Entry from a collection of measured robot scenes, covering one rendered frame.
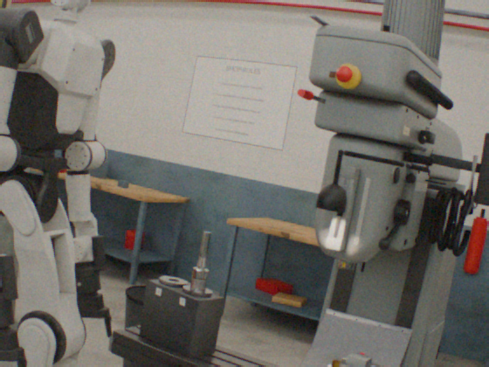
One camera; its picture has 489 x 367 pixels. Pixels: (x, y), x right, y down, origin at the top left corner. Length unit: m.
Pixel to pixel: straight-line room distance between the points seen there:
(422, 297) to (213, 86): 5.18
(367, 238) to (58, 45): 0.90
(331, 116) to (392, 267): 0.65
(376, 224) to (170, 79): 5.80
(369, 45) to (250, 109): 5.22
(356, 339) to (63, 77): 1.27
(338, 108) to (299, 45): 4.97
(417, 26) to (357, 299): 0.90
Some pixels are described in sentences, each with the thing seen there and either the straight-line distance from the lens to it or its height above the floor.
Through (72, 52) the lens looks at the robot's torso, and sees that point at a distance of 1.52.
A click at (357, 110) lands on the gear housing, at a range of 1.68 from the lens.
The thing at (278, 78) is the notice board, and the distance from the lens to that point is 6.68.
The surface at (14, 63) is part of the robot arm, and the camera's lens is 1.43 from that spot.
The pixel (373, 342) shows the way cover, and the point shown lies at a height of 1.01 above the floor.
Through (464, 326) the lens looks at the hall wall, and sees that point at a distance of 6.06.
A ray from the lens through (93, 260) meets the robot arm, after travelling 1.85.
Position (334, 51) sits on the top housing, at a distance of 1.62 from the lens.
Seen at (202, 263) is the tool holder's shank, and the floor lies 1.19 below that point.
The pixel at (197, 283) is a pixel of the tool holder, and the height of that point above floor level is 1.13.
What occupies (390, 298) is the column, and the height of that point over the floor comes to 1.15.
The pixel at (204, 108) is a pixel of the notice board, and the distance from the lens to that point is 7.04.
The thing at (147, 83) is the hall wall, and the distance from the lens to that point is 7.54.
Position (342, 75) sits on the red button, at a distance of 1.55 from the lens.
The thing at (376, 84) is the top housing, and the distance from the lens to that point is 1.57.
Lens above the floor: 1.57
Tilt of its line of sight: 4 degrees down
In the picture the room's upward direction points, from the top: 10 degrees clockwise
